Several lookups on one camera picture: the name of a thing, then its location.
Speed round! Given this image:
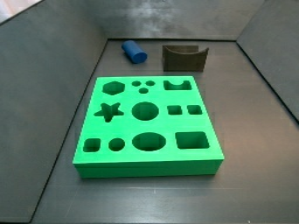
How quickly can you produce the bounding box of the blue oval cylinder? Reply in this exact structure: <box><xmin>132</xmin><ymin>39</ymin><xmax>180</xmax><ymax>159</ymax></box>
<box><xmin>121</xmin><ymin>40</ymin><xmax>146</xmax><ymax>64</ymax></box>

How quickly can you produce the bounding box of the black cradle fixture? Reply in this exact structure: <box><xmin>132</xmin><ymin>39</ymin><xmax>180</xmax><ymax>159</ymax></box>
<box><xmin>163</xmin><ymin>45</ymin><xmax>209</xmax><ymax>73</ymax></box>

